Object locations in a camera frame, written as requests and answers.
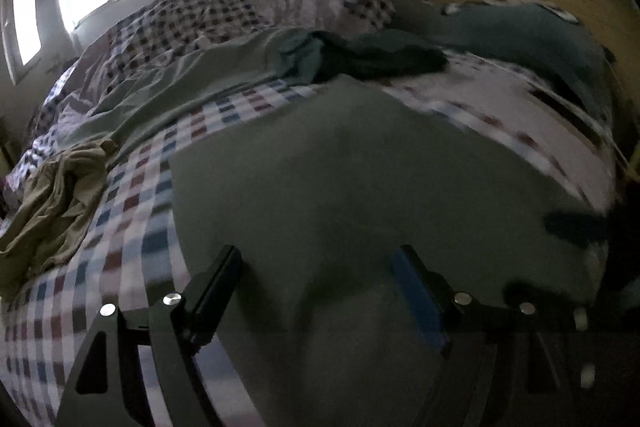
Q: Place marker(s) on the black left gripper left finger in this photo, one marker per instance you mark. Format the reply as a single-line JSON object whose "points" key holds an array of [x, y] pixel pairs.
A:
{"points": [[106, 386]]}

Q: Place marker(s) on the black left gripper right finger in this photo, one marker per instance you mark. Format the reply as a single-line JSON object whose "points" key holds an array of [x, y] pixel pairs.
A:
{"points": [[538, 359]]}

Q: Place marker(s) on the dark green garment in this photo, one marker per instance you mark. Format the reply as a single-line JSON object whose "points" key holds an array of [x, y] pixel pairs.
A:
{"points": [[318, 196]]}

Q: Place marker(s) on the light grey-green garment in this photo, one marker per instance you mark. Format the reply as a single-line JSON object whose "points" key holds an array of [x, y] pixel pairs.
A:
{"points": [[144, 103]]}

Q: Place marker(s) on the checkered bed sheet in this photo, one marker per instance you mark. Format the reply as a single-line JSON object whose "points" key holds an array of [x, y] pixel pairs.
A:
{"points": [[125, 231]]}

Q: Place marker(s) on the khaki tan garment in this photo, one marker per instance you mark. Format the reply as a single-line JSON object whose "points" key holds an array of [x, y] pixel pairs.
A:
{"points": [[59, 203]]}

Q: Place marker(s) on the teal pillow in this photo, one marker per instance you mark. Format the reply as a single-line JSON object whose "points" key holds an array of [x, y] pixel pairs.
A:
{"points": [[563, 54]]}

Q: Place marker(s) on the dark teal garment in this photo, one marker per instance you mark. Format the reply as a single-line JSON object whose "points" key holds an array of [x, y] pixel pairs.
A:
{"points": [[316, 57]]}

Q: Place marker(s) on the checkered crumpled duvet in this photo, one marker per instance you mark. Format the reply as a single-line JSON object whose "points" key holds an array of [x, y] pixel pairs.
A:
{"points": [[163, 30]]}

